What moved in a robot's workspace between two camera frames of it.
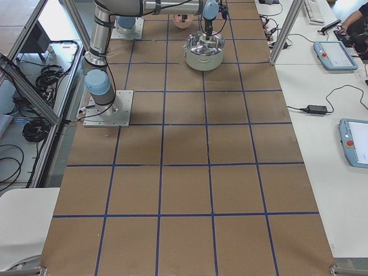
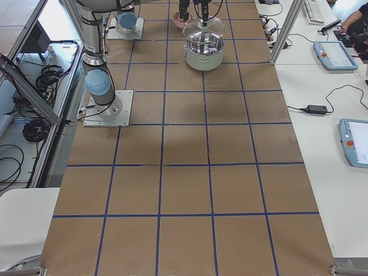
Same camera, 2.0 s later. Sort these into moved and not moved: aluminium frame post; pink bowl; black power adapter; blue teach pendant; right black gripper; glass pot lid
Moved: glass pot lid; right black gripper
Not moved: aluminium frame post; black power adapter; pink bowl; blue teach pendant
